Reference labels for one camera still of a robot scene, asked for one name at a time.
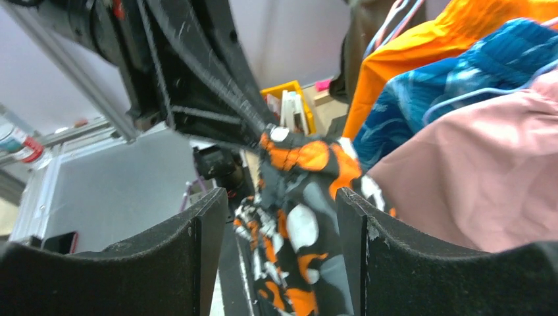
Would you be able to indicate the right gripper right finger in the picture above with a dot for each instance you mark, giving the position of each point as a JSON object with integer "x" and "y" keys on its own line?
{"x": 395, "y": 269}

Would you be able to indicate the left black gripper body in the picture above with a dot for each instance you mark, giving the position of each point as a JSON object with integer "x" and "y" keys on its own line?
{"x": 182, "y": 63}

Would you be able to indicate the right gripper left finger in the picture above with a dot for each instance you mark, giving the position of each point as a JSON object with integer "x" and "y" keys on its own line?
{"x": 168, "y": 269}

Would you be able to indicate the camouflage orange black shorts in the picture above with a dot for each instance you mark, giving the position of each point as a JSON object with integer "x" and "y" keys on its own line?
{"x": 291, "y": 222}

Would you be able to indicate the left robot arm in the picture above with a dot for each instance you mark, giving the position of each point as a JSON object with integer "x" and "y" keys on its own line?
{"x": 70, "y": 19}

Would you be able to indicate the pink shorts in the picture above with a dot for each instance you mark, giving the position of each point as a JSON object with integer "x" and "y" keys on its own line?
{"x": 483, "y": 176}

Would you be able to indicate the olive green shorts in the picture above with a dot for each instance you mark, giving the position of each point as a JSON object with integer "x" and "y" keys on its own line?
{"x": 367, "y": 16}

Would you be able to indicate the blue patterned shorts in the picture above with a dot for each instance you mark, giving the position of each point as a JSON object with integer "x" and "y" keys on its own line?
{"x": 506, "y": 59}

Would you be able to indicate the blue hanger holding pink shorts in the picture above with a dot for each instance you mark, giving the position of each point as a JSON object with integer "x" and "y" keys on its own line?
{"x": 545, "y": 69}

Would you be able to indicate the yellow plastic bin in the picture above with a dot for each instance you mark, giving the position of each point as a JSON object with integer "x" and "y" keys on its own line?
{"x": 272, "y": 97}

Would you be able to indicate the pink plastic tool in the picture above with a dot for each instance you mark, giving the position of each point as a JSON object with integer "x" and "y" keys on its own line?
{"x": 322, "y": 85}

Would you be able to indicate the blue wire hanger left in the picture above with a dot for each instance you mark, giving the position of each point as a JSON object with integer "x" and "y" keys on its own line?
{"x": 369, "y": 49}

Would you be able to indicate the pink wire hanger left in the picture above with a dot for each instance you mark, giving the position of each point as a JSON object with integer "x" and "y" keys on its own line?
{"x": 381, "y": 38}

